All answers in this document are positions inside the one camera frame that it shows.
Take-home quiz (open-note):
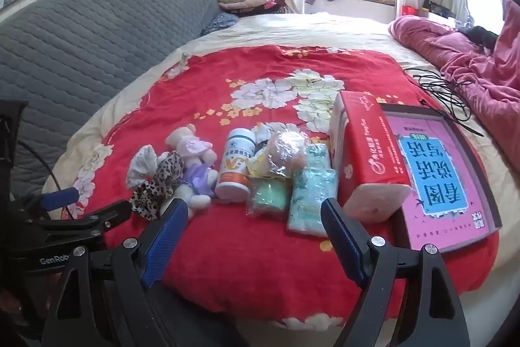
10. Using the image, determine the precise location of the red floral blanket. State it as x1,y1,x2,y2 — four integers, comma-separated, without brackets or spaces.
46,44,500,331

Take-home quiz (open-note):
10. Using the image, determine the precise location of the red tissue box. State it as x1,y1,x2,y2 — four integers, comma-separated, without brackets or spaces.
329,91,413,228

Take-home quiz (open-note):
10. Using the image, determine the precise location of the green floral tissue pack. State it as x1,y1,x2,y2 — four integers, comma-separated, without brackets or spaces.
287,144,340,237

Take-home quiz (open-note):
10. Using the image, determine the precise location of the white patterned scrunchie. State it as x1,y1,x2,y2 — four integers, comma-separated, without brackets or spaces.
126,145,159,191

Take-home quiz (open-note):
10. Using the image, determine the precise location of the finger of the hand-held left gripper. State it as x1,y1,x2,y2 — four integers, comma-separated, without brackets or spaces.
38,200,133,240
24,188,81,214

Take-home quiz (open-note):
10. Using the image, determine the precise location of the clear bag with pink puff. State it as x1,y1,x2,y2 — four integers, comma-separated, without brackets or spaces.
248,123,309,179

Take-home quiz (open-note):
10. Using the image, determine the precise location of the teddy bear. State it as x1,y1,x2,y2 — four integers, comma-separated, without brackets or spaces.
175,164,218,208
166,124,218,169

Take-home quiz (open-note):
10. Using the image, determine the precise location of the black garment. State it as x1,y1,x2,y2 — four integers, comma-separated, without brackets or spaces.
459,26,498,49

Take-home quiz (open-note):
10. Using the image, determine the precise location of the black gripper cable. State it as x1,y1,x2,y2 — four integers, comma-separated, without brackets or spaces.
16,140,78,220

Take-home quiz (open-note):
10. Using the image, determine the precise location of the pink quilt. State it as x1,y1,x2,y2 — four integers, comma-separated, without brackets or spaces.
388,0,520,169

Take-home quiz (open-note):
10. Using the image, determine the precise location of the white box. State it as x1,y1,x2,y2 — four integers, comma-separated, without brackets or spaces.
422,11,453,26

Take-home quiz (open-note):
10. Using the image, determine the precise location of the white hanging bag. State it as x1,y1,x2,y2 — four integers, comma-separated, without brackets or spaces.
451,0,474,26

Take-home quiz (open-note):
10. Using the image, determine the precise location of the grey quilted headboard cover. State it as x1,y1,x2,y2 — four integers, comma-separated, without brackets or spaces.
0,0,222,205

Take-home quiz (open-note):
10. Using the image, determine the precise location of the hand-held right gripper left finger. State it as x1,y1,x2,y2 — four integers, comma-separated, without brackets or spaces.
41,197,190,347

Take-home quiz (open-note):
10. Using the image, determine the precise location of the leopard print scrunchie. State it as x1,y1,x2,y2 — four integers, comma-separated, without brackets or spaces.
130,152,184,221

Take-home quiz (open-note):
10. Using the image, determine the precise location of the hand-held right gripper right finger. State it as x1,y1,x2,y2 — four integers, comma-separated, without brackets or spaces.
320,198,473,347

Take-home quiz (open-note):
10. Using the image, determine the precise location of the white supplement bottle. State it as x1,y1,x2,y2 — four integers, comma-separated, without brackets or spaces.
214,128,256,202

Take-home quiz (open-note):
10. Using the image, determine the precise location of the black bag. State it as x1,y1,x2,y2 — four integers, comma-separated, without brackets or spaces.
422,0,456,18

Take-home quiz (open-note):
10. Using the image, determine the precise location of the clear bag with green sponge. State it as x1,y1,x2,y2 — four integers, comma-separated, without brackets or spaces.
245,174,291,218

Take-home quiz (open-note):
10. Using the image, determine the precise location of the blue patterned pillow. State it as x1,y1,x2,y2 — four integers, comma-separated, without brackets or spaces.
201,11,240,35

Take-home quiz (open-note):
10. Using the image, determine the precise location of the bed with cream sheet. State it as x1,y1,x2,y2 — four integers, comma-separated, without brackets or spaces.
41,11,520,347

